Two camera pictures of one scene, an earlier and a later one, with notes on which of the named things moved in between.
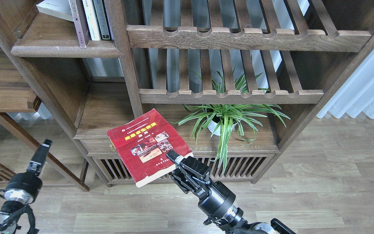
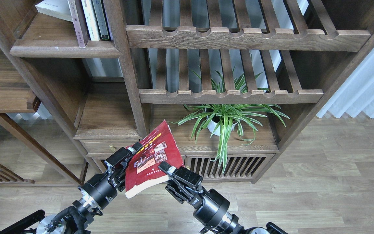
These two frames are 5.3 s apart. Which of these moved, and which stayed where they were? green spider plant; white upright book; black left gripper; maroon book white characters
Moved: black left gripper
Stayed: green spider plant; white upright book; maroon book white characters
